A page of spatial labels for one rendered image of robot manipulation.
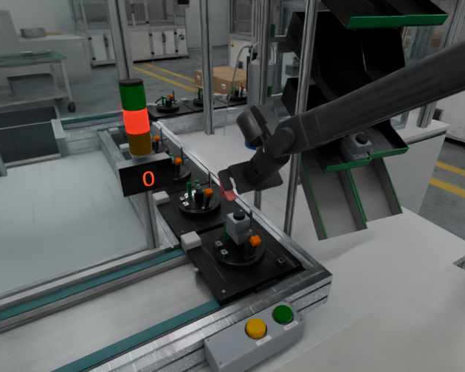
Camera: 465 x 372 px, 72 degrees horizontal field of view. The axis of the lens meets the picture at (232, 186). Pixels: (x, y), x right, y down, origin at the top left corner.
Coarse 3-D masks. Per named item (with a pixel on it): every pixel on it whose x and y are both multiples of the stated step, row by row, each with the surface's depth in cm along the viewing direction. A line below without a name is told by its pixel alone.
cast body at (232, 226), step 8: (232, 216) 81; (240, 216) 80; (232, 224) 80; (240, 224) 80; (248, 224) 81; (232, 232) 81; (240, 232) 80; (248, 232) 81; (240, 240) 80; (248, 240) 82
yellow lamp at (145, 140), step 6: (126, 132) 70; (150, 132) 71; (132, 138) 69; (138, 138) 69; (144, 138) 70; (150, 138) 71; (132, 144) 70; (138, 144) 70; (144, 144) 70; (150, 144) 72; (132, 150) 71; (138, 150) 70; (144, 150) 71; (150, 150) 72
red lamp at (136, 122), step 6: (126, 114) 67; (132, 114) 66; (138, 114) 67; (144, 114) 68; (126, 120) 67; (132, 120) 67; (138, 120) 67; (144, 120) 68; (126, 126) 68; (132, 126) 68; (138, 126) 68; (144, 126) 68; (132, 132) 68; (138, 132) 68; (144, 132) 69
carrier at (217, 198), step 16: (208, 176) 107; (160, 192) 110; (192, 192) 110; (160, 208) 105; (176, 208) 105; (192, 208) 101; (208, 208) 100; (224, 208) 105; (240, 208) 105; (176, 224) 97; (192, 224) 97; (208, 224) 97
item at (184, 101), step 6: (198, 96) 210; (180, 102) 213; (186, 102) 211; (192, 102) 212; (198, 102) 205; (216, 102) 212; (222, 102) 212; (192, 108) 200; (198, 108) 200; (216, 108) 203
